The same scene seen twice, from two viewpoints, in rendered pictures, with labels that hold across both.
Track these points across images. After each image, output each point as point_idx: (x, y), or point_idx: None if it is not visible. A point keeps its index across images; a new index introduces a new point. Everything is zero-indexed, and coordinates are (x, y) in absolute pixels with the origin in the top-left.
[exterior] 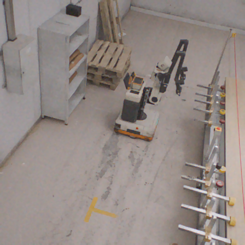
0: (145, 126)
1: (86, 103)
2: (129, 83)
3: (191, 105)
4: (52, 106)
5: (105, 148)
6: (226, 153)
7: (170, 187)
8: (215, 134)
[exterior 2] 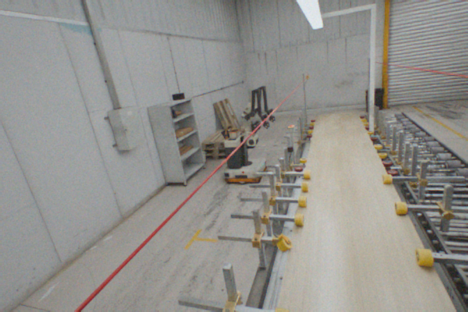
0: (249, 168)
1: (205, 170)
2: (225, 133)
3: None
4: (171, 172)
5: (216, 194)
6: (309, 150)
7: None
8: (290, 131)
